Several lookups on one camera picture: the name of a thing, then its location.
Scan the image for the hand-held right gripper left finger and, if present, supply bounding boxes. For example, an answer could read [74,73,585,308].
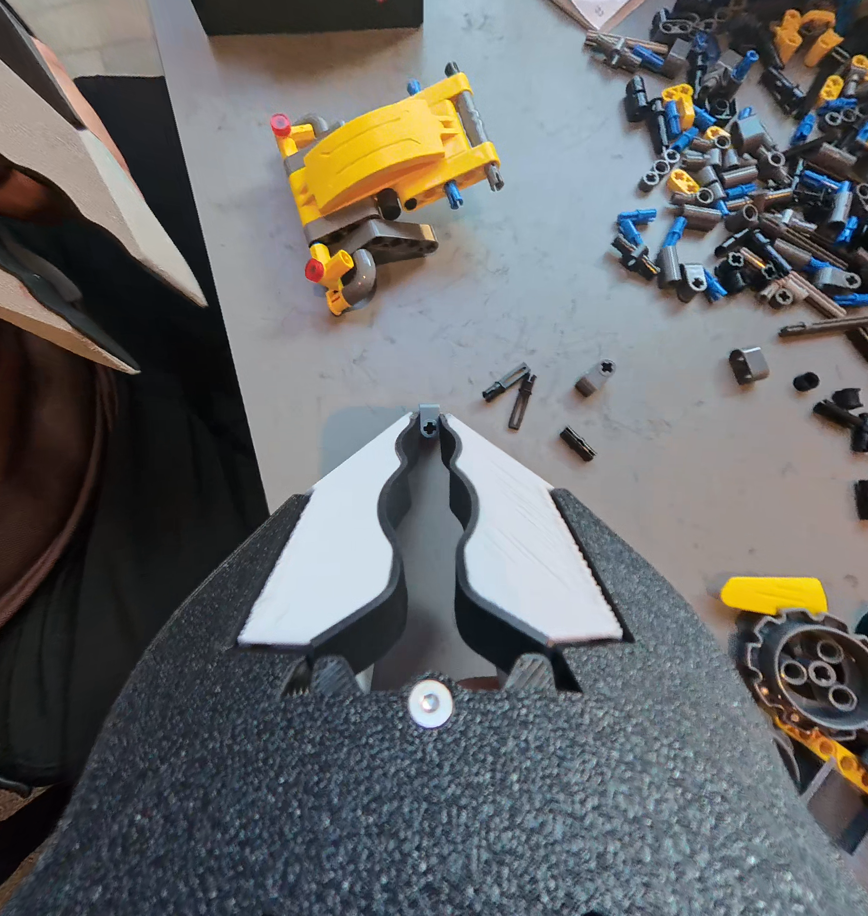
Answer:
[237,411,415,648]

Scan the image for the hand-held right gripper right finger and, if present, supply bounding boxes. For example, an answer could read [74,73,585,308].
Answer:
[437,414,624,645]

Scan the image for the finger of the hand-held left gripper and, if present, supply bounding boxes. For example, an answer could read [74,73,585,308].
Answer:
[0,208,142,375]
[0,0,207,309]

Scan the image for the pile of building pieces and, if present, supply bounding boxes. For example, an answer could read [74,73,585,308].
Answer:
[584,0,868,522]

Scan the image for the grey desk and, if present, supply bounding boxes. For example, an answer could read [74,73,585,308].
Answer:
[148,0,868,845]

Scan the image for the person's left hand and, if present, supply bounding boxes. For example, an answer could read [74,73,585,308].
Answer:
[33,36,133,176]

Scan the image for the person's legs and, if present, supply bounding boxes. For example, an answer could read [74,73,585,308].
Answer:
[0,75,270,810]

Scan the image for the yellow panel piece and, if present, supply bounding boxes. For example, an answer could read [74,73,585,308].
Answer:
[707,576,830,616]

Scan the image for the black battery box yellow beams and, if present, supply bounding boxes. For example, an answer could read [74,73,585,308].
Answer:
[191,0,424,37]

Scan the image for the small grey block piece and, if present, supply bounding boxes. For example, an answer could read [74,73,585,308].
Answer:
[729,347,770,386]

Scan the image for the yellow toy vehicle assembly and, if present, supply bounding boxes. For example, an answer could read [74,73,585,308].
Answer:
[269,62,506,317]

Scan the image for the instruction booklet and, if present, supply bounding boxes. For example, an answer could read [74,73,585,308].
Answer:
[548,0,653,33]

